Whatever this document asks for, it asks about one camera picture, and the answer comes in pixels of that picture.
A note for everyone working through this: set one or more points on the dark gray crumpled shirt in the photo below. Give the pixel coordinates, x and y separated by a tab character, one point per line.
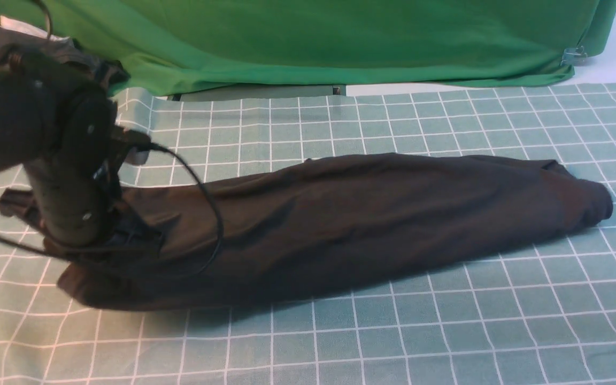
106	73

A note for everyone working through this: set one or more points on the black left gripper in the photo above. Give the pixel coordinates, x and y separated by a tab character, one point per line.
75	201

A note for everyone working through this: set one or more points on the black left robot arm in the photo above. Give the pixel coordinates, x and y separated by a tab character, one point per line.
61	127

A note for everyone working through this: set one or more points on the green backdrop cloth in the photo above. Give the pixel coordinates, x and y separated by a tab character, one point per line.
173	47

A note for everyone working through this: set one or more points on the metal binder clip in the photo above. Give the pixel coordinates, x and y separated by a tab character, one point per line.
574	56

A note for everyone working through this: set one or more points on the dark gray long-sleeve top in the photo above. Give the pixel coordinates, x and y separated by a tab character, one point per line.
329	225

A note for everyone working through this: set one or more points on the green checkered tablecloth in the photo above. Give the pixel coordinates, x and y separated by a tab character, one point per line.
540	315

